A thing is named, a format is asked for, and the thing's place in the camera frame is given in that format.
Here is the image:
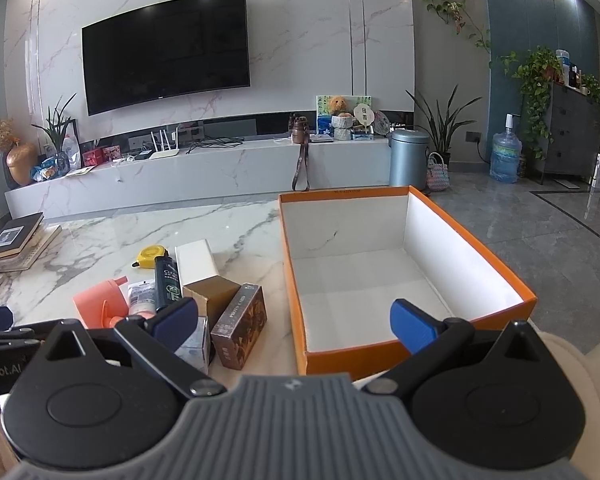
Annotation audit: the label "green blue painting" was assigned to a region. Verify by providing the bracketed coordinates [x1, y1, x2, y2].
[315, 93, 372, 137]

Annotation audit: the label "trailing ivy potted plant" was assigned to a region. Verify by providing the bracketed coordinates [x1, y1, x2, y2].
[501, 46, 564, 162]

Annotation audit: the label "gold brown box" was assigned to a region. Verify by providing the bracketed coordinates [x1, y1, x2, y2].
[182, 276, 241, 332]

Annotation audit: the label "stack of pale books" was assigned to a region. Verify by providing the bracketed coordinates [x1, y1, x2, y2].
[0, 224, 63, 274]

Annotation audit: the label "salmon pink plastic container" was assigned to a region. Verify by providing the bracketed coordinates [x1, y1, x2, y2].
[73, 280, 131, 329]

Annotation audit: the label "blue water jug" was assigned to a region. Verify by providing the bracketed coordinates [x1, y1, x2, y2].
[489, 114, 524, 184]

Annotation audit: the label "woven striped bag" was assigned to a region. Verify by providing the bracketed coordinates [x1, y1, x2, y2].
[426, 152, 451, 192]

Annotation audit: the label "clear plastic box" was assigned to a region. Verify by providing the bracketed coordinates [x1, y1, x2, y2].
[174, 317, 212, 376]

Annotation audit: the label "grey blue trash can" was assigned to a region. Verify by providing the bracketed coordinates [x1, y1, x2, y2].
[388, 128, 430, 191]

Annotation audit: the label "white router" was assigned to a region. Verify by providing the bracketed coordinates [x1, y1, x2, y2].
[148, 130, 181, 160]

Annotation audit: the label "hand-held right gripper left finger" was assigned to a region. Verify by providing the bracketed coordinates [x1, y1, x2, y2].
[45, 297, 227, 401]

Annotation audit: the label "white rectangular box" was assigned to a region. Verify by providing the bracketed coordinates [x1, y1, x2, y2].
[175, 240, 220, 292]

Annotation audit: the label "white pink cosmetic tube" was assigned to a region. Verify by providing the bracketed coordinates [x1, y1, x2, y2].
[110, 281, 157, 326]

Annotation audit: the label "dark brown printed box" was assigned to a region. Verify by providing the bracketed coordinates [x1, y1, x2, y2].
[211, 283, 268, 371]

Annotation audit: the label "yellow tape measure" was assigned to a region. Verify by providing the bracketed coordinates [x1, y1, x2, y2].
[132, 245, 167, 268]

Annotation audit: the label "orange cardboard box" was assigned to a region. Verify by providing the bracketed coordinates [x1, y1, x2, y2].
[278, 186, 537, 377]

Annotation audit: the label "green plant in glass vase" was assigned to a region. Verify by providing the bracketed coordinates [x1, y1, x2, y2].
[31, 93, 79, 177]

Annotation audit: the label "wall climbing vine plant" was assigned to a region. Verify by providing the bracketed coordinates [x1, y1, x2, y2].
[422, 0, 493, 54]

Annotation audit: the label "white marble television console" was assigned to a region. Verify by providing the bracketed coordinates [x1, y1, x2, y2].
[5, 136, 406, 221]

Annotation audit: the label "black shampoo bottle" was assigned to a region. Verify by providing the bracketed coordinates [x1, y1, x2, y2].
[153, 255, 183, 314]

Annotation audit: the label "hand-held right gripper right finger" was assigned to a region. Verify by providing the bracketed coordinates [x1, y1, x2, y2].
[362, 298, 546, 401]

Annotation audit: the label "round paper fan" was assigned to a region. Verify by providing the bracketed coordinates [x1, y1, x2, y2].
[353, 102, 376, 134]

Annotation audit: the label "brown bottle with strap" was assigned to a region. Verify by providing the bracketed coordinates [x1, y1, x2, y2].
[290, 115, 311, 192]

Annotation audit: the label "gold vase with dried flowers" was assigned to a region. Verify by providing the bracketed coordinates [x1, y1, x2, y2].
[0, 118, 39, 187]

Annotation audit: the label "black book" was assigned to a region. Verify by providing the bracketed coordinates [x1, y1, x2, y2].
[0, 212, 45, 262]

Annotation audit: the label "beige sofa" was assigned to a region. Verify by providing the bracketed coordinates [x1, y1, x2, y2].
[532, 329, 600, 480]

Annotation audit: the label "black flat television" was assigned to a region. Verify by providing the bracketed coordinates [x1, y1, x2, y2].
[82, 0, 252, 116]

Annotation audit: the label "grey drawer cabinet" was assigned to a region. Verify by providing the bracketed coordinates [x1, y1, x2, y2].
[539, 81, 600, 184]

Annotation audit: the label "long leaf potted plant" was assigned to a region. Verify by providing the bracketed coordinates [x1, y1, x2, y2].
[406, 85, 482, 167]

